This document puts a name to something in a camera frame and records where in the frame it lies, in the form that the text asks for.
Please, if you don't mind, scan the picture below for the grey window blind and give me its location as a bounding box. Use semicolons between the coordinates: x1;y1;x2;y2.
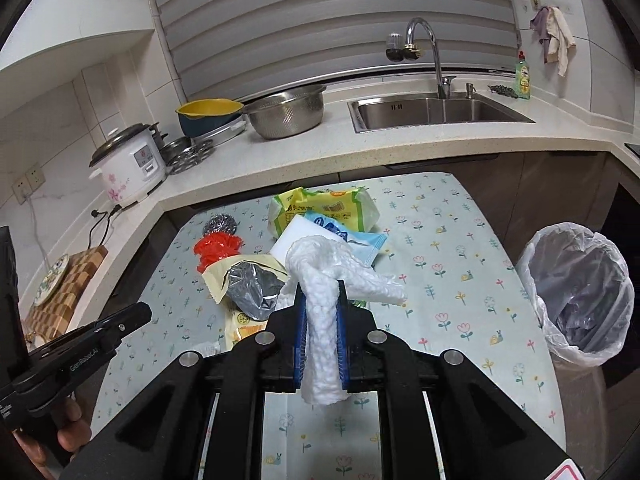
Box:
150;0;518;103

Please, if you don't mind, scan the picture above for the white floral rice cooker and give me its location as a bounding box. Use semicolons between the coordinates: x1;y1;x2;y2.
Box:
89;122;168;209

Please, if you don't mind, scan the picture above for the patterned plate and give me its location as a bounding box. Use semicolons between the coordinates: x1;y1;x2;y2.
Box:
32;254;70;307

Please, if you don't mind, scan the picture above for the red plastic mesh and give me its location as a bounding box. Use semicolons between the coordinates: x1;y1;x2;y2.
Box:
194;233;244;275

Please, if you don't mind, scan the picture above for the floral tablecloth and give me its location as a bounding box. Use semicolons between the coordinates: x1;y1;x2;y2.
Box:
90;172;566;480

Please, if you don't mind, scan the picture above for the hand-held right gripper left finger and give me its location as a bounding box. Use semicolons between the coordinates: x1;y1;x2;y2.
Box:
65;282;308;480

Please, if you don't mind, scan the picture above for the yellow green plastic packet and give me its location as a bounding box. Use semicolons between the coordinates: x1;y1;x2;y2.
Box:
268;186;382;241

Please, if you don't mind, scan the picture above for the chrome faucet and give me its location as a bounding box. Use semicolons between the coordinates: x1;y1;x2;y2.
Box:
406;17;457;101

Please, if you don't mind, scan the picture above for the steel wool scourer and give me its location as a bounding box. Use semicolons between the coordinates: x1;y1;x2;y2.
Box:
202;213;239;237

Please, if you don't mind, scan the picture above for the white sponge block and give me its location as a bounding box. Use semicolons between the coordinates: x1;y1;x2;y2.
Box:
269;215;351;261

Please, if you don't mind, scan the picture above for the purple hanging cloth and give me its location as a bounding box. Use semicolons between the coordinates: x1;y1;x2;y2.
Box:
530;6;553;46

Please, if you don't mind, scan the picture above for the blue plastic packet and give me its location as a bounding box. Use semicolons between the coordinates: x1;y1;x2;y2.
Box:
304;211;390;266

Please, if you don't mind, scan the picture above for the yellow snack packet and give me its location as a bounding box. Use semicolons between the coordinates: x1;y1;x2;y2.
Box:
223;307;271;348

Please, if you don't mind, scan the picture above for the checkered wooden cutting board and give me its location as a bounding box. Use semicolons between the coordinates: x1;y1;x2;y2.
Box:
25;246;109;346

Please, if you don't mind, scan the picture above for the faucet filter head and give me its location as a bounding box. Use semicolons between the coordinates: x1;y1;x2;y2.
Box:
386;33;422;63

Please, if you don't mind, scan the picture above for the white foam wrap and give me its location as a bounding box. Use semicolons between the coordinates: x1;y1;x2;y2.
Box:
277;237;408;406

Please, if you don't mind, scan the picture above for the steel colander bowl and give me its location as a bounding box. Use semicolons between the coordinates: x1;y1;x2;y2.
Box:
242;85;327;140

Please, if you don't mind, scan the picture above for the black power cable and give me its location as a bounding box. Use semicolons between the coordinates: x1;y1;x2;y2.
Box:
89;203;123;251

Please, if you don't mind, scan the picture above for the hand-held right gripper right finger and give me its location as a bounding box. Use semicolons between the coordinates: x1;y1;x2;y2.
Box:
336;280;586;480

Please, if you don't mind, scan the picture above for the person's left hand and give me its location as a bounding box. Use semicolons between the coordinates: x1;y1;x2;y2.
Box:
12;395;93;480

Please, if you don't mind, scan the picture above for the wall power socket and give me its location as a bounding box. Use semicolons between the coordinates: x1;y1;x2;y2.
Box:
11;162;46;205

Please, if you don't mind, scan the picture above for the yellow and blue bowl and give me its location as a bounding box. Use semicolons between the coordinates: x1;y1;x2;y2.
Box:
175;99;244;138

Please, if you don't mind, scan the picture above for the trash bin with white liner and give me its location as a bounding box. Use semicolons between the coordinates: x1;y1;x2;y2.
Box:
515;222;632;367

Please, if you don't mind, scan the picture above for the cream hanging cloth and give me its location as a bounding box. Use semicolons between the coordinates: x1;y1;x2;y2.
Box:
542;6;576;77

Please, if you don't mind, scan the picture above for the cream foil pouch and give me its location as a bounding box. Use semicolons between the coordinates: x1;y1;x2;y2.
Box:
202;254;291;321

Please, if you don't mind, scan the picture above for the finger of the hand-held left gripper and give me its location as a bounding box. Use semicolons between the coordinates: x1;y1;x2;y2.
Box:
12;302;153;417

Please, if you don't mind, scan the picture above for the stainless steel sink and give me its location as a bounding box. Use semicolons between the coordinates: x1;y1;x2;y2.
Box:
347;92;536;134

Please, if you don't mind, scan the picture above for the round steel steamer rack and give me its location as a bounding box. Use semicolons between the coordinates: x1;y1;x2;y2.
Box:
167;140;215;176

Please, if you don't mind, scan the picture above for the green dish soap bottle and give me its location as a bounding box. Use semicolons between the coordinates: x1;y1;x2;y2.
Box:
515;50;533;101

